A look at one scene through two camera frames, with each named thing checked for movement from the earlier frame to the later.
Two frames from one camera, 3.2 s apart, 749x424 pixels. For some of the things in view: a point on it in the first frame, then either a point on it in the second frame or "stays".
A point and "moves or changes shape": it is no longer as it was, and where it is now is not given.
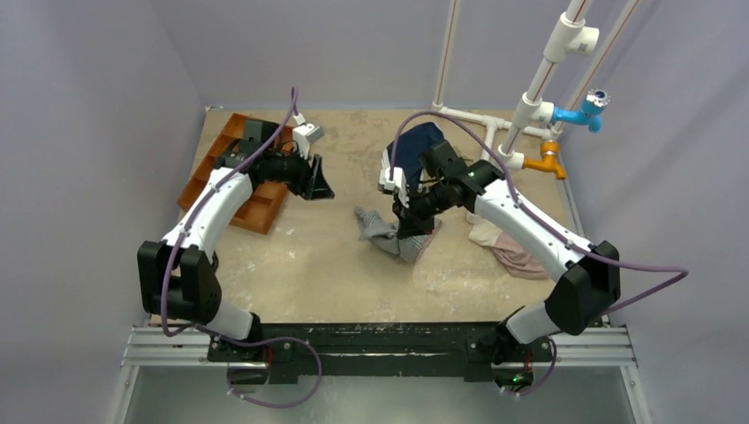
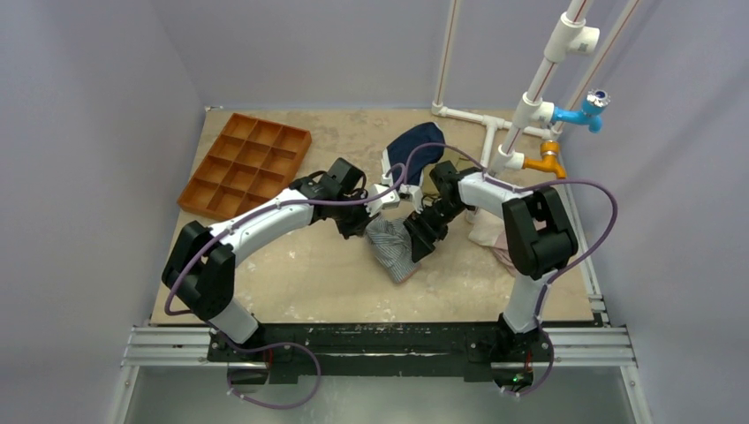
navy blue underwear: x=408 y=148 stays
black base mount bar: x=374 y=352 stays
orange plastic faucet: x=549 y=162 stays
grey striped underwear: x=382 y=233 moves or changes shape
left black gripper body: x=291 y=170 to x=350 y=217
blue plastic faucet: x=589 y=114 stays
